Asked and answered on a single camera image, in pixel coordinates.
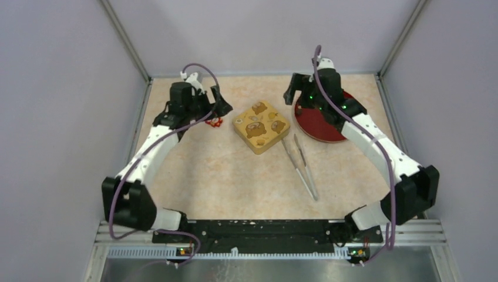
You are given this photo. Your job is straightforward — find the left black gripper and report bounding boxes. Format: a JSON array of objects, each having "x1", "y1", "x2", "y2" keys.
[{"x1": 185, "y1": 86, "x2": 232, "y2": 122}]

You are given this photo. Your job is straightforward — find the yellow bear tin lid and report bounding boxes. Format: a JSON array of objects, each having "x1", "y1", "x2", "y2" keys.
[{"x1": 233, "y1": 100, "x2": 291, "y2": 155}]

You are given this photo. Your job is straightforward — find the gold chocolate tin box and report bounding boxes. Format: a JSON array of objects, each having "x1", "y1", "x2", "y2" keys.
[{"x1": 233, "y1": 116, "x2": 291, "y2": 155}]

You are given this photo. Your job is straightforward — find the silver metal tongs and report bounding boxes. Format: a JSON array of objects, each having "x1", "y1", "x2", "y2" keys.
[{"x1": 281, "y1": 134, "x2": 319, "y2": 202}]

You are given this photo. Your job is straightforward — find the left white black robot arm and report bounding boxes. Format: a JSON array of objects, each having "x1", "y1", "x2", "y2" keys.
[{"x1": 101, "y1": 73, "x2": 233, "y2": 243}]

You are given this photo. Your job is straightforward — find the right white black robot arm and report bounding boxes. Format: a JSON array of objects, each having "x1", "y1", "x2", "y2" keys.
[{"x1": 283, "y1": 57, "x2": 440, "y2": 242}]

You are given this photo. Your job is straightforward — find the red round plate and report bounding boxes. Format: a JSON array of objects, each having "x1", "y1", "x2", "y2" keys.
[{"x1": 294, "y1": 90, "x2": 346, "y2": 143}]

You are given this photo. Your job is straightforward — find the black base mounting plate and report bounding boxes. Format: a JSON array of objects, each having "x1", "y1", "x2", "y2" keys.
[{"x1": 152, "y1": 219, "x2": 383, "y2": 254}]

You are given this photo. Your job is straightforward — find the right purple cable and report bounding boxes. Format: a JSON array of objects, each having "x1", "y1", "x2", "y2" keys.
[{"x1": 312, "y1": 45, "x2": 398, "y2": 251}]

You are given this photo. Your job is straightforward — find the purple cable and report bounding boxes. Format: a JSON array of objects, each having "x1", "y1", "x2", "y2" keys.
[
  {"x1": 107, "y1": 63, "x2": 220, "y2": 240},
  {"x1": 312, "y1": 45, "x2": 398, "y2": 251}
]

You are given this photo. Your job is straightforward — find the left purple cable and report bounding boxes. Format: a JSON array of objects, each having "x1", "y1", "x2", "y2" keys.
[{"x1": 107, "y1": 63, "x2": 220, "y2": 240}]

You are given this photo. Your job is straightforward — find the grey aluminium rail frame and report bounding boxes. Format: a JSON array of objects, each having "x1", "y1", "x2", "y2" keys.
[{"x1": 83, "y1": 220, "x2": 464, "y2": 282}]

